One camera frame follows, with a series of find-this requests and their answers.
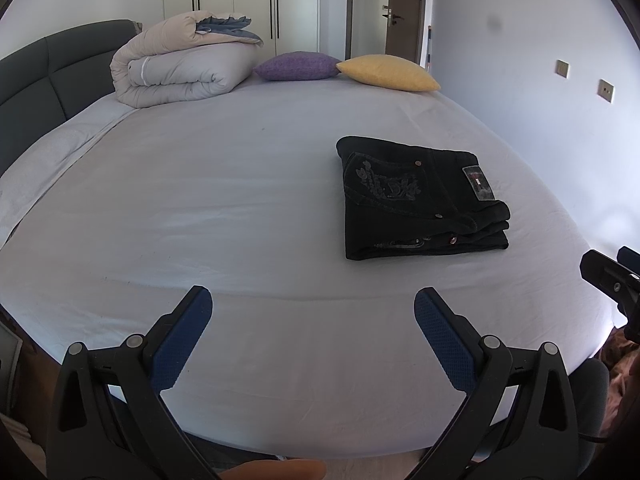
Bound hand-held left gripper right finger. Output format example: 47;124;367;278
405;287;588;480

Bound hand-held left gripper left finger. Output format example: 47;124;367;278
42;286;221;480

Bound black pants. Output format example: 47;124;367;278
336;135;511;262

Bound person's left hand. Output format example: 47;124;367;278
212;459;327;480

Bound bed with white sheet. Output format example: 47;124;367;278
0;67;622;467

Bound light grey flat pillow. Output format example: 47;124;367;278
0;92;139;250

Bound folded beige duvet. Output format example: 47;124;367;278
110;10;265;109

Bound yellow pillow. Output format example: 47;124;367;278
336;54;442;93

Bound purple pillow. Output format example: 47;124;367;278
252;51;344;82

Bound grey padded headboard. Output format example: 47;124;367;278
0;19;144;177

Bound brown door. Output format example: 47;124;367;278
382;0;427;67

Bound white wardrobe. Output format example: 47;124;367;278
162;0;321;59

